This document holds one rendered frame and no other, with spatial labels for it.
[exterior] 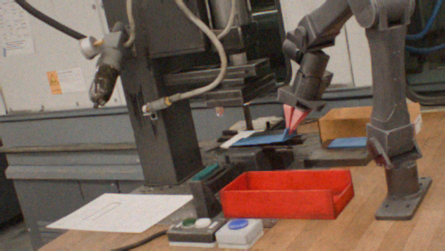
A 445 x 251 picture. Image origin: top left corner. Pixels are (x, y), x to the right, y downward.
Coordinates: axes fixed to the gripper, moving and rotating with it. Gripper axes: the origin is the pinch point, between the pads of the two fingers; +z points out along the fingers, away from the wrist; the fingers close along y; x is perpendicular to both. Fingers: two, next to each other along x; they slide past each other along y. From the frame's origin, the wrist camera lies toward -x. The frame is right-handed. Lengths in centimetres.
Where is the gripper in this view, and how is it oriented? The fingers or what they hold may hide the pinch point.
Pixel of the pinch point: (290, 130)
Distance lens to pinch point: 144.5
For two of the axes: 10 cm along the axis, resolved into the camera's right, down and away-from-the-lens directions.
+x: -4.6, 1.9, -8.7
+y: -8.4, -4.2, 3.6
